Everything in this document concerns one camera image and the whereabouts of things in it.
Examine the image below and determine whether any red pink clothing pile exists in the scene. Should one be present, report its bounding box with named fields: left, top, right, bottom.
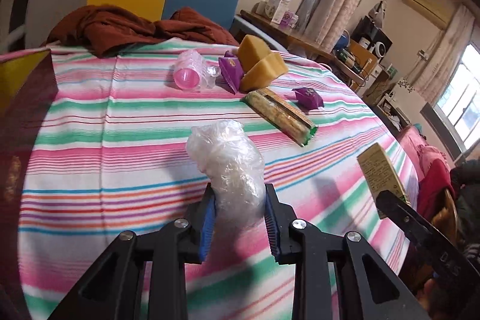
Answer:
left=396, top=126, right=458, bottom=221

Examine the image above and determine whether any purple candy packet left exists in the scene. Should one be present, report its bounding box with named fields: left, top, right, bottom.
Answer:
left=218, top=50, right=244, bottom=93

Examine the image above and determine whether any small green box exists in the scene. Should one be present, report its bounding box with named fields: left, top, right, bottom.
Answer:
left=357, top=143, right=410, bottom=224

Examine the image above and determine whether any pink jar on desk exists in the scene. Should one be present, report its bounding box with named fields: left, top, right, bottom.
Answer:
left=280, top=10, right=298, bottom=28

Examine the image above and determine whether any purple candy packet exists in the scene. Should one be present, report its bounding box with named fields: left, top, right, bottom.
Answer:
left=218, top=50, right=244, bottom=93
left=293, top=88, right=324, bottom=110

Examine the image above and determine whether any long cracker packet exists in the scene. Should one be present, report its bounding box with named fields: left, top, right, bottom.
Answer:
left=241, top=88, right=317, bottom=146

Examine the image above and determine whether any purple candy packet right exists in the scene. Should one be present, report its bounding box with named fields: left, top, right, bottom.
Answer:
left=293, top=88, right=324, bottom=110

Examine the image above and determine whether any rust brown garment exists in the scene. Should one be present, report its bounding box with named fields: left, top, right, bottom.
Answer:
left=46, top=5, right=239, bottom=57

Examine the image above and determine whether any wall air conditioner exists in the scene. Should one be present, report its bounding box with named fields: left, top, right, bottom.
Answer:
left=402, top=0, right=456, bottom=30

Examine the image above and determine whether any person's right hand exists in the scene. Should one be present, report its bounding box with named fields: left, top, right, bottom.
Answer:
left=416, top=279, right=479, bottom=319

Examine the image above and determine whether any yellow sponge back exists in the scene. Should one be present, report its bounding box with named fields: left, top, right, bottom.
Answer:
left=237, top=35, right=272, bottom=73

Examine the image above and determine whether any gold tin box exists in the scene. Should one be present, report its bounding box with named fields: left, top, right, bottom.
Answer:
left=1, top=49, right=58, bottom=312

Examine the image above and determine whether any striped pink green blanket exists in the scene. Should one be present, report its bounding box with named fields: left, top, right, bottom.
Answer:
left=19, top=40, right=418, bottom=319

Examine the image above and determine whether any black shelf with appliances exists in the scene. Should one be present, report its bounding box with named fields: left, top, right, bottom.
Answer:
left=351, top=16, right=392, bottom=60

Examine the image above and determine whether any wooden desk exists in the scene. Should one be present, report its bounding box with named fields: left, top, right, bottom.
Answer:
left=239, top=9, right=339, bottom=63

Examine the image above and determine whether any white carton on desk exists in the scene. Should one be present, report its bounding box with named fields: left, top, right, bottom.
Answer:
left=271, top=0, right=290, bottom=24

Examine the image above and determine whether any clear plastic bag bundle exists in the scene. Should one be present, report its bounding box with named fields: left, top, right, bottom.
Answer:
left=186, top=119, right=266, bottom=230

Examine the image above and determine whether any yellow sponge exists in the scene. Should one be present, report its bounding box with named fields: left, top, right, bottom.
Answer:
left=239, top=52, right=289, bottom=93
left=237, top=35, right=272, bottom=73

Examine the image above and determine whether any grey bed rail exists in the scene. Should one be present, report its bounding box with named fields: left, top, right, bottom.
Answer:
left=229, top=15, right=287, bottom=52

